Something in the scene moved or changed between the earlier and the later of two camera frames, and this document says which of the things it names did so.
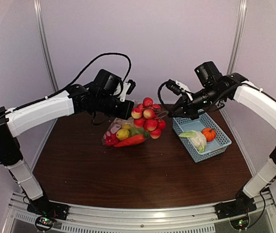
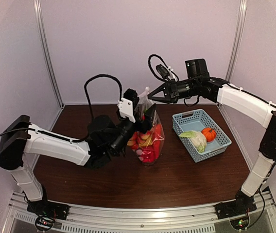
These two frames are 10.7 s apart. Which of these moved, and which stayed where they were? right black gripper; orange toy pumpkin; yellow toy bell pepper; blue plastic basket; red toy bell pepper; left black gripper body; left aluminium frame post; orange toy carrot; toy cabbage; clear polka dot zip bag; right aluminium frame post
Moved: yellow toy bell pepper; orange toy carrot; red toy bell pepper; clear polka dot zip bag; right black gripper; left black gripper body
Stayed: toy cabbage; blue plastic basket; right aluminium frame post; orange toy pumpkin; left aluminium frame post
